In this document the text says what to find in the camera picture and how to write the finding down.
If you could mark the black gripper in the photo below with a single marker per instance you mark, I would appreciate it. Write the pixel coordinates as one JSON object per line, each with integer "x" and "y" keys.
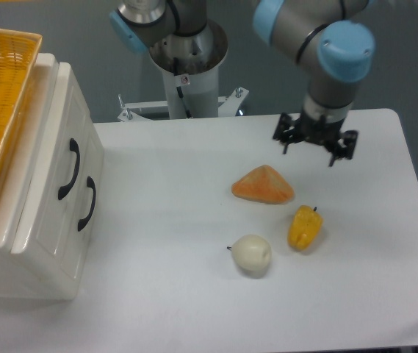
{"x": 321, "y": 132}

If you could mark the white top drawer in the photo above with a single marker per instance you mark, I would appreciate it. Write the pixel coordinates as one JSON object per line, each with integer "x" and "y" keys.
{"x": 48, "y": 243}

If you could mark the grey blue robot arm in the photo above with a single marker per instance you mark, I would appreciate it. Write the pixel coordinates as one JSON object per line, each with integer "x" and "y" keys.
{"x": 318, "y": 36}

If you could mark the white drawer cabinet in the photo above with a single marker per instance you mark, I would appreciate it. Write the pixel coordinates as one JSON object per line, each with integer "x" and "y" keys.
{"x": 15, "y": 279}

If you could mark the orange triangular bread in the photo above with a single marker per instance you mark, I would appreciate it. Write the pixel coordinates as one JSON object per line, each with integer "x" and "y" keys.
{"x": 263, "y": 184}

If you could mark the yellow bell pepper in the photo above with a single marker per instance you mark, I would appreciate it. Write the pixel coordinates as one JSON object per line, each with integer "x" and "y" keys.
{"x": 306, "y": 225}

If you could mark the white pear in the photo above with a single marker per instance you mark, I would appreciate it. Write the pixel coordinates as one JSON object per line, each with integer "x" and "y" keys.
{"x": 252, "y": 254}

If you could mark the white metal bracket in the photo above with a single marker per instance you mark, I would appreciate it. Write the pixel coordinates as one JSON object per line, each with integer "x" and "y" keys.
{"x": 229, "y": 106}

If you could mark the black lower drawer handle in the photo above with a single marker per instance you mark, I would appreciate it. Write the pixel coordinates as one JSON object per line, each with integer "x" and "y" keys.
{"x": 83, "y": 222}

